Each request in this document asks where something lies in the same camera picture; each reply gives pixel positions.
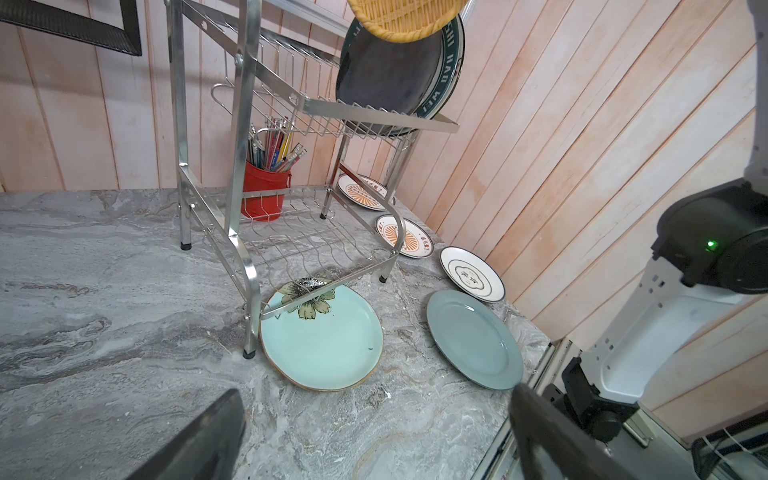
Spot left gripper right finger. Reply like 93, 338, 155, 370
509, 384, 635, 479

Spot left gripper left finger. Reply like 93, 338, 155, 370
129, 388, 246, 479

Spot light green flower plate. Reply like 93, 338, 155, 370
260, 277, 383, 392

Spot orange sunburst plate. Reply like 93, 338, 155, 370
376, 215, 434, 259
337, 174, 387, 212

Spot silver metal dish rack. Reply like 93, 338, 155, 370
166, 1, 465, 358

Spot dark blue glazed plate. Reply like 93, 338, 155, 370
335, 20, 445, 136

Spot green rim white plate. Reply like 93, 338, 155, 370
338, 14, 467, 138

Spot yellow woven bamboo tray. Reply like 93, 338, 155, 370
347, 0, 468, 43

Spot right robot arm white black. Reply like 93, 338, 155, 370
554, 1, 767, 443

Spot grey green large plate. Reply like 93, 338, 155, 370
427, 290, 524, 391

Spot white plate black rings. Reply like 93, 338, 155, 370
439, 245, 507, 304

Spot red utensil cup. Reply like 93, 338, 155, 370
241, 163, 292, 222

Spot colourful chopsticks bundle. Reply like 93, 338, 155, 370
246, 117, 308, 173

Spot black mesh wall basket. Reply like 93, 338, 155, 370
1, 0, 143, 57

